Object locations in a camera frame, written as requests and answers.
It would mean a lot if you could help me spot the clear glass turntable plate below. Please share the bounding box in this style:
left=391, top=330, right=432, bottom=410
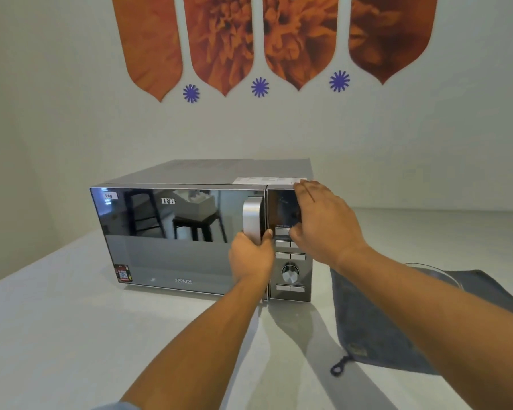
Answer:
left=404, top=263, right=465, bottom=292

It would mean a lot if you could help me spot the grey cloth with black loop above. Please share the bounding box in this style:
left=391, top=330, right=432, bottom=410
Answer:
left=329, top=268, right=513, bottom=377

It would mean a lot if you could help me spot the person's left hand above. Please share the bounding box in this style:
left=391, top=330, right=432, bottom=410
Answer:
left=228, top=229, right=276, bottom=287

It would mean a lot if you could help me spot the person's right forearm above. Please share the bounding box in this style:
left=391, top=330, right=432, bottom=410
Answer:
left=336, top=246, right=513, bottom=410

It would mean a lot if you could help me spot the silver mirrored microwave oven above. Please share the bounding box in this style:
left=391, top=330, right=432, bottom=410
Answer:
left=90, top=159, right=315, bottom=304

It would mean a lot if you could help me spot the person's left forearm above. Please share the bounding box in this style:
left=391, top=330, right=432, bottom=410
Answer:
left=119, top=279, right=271, bottom=410

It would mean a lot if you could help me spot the orange flower wall decal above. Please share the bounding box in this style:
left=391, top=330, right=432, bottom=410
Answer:
left=111, top=0, right=184, bottom=103
left=183, top=0, right=255, bottom=98
left=348, top=0, right=439, bottom=85
left=262, top=0, right=339, bottom=91

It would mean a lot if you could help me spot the person's right hand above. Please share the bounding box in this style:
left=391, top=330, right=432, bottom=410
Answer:
left=289, top=179, right=371, bottom=269

